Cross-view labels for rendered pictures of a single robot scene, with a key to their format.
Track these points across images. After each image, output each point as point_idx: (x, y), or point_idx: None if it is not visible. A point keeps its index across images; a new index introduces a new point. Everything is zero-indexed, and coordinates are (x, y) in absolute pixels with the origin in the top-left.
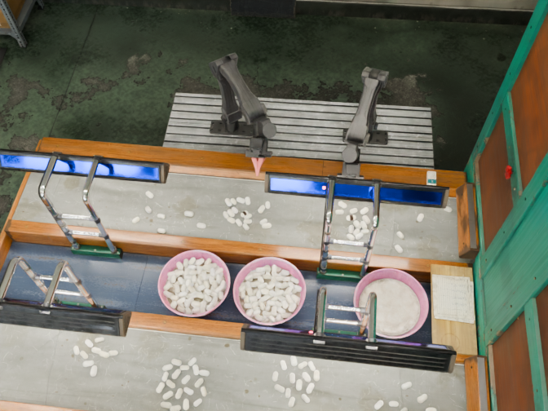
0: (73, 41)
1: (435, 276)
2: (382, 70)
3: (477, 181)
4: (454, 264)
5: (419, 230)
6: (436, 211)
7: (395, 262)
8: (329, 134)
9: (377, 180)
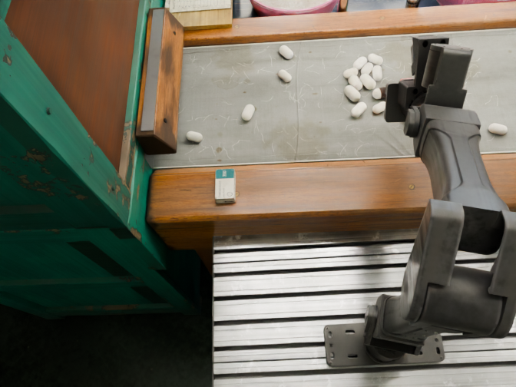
0: None
1: (224, 6)
2: (438, 309)
3: (128, 130)
4: (191, 34)
5: (249, 94)
6: (216, 133)
7: (292, 22)
8: (475, 339)
9: None
